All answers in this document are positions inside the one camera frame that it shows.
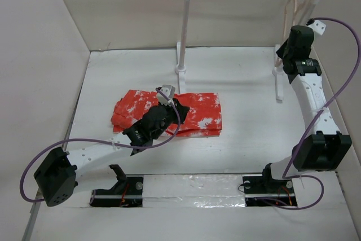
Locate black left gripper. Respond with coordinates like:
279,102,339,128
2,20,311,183
151,98,188,140

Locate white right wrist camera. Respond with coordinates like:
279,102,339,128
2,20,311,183
306,19,326,38

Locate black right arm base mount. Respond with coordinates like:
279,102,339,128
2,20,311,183
238,164,298,207

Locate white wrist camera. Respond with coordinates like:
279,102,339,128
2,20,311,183
156,85,175,106
306,19,326,38

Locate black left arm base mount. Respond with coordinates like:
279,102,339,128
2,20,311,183
89,164,144,208

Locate white clothes rack with metal bar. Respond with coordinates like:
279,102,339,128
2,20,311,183
175,0,320,94

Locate orange white-speckled trousers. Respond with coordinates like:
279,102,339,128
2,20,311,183
109,89,223,138

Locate wooden clothes hanger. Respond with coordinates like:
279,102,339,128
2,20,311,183
275,0,315,68

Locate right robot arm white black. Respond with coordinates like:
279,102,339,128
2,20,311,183
261,20,352,192

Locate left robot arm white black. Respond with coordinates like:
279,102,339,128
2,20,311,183
34,98,190,207

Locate silver foil tape strip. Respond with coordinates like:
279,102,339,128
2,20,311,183
142,174,245,208

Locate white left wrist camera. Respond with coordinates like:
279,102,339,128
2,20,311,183
156,85,175,106

